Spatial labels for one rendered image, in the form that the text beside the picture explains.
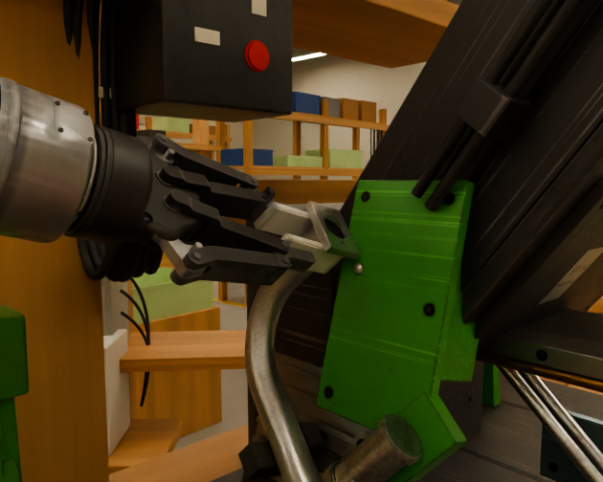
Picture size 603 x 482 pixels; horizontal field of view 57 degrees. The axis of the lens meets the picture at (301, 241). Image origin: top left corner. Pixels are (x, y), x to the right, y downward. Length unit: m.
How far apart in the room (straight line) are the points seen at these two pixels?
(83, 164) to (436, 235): 0.27
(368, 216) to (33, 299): 0.36
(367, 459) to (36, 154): 0.30
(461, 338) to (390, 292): 0.07
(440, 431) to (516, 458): 0.42
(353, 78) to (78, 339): 11.41
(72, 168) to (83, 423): 0.41
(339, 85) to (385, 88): 1.17
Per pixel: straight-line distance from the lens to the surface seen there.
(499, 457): 0.85
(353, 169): 6.86
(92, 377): 0.69
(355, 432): 0.52
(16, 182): 0.33
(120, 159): 0.36
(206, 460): 0.86
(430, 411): 0.44
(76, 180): 0.34
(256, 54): 0.65
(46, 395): 0.68
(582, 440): 0.59
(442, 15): 0.91
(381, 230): 0.49
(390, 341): 0.47
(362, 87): 11.78
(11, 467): 0.51
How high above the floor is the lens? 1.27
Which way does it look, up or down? 6 degrees down
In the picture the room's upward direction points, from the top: straight up
